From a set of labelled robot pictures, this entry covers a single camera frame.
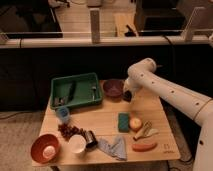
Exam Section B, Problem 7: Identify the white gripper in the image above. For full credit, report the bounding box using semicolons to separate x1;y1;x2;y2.
123;77;141;101

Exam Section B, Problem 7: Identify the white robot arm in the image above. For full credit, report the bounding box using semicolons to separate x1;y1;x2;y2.
123;58;213;171

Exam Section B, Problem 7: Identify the purple bowl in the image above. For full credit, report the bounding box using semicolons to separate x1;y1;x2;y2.
103;79;124;97

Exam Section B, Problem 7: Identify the red bowl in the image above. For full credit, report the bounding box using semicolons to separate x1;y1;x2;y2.
31;134;60;164

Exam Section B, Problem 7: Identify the green sponge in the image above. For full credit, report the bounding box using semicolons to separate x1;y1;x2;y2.
118;113;129;132

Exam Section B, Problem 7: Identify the yellow red apple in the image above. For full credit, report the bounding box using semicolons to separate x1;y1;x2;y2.
129;117;143;132

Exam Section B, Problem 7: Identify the metal utensil in tray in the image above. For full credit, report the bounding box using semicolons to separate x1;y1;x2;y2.
91;86;97;100

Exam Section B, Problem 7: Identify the yellow banana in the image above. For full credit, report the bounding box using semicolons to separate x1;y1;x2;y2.
133;121;159;141

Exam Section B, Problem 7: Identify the orange carrot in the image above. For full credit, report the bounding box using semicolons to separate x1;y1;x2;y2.
132;142;158;152

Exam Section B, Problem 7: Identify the green plastic tray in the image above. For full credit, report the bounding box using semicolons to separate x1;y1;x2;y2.
50;73;103;110

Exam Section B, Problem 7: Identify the dark brush in tray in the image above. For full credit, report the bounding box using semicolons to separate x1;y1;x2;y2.
67;81;76;102

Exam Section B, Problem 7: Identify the blue grey cloth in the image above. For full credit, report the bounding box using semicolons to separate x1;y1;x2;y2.
98;135;127;161

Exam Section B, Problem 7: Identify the black metal can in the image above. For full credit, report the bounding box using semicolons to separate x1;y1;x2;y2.
85;130;98;148

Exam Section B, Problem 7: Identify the blue plastic cup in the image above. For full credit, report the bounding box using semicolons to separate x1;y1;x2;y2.
56;106;70;124

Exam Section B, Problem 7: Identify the white cup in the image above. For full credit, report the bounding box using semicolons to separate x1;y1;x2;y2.
68;135;86;154

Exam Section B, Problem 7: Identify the small grey object in tray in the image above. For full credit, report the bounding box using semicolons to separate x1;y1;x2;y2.
54;97;64;106

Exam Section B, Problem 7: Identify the bunch of dark grapes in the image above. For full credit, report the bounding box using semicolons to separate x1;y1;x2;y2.
58;124;85;141

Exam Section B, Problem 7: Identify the white egg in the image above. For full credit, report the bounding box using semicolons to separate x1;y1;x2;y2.
43;146;56;159

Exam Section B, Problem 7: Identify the grey upright post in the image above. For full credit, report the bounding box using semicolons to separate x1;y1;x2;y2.
90;8;100;44

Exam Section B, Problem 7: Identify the white horizontal rail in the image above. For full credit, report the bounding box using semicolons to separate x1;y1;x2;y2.
0;35;213;49

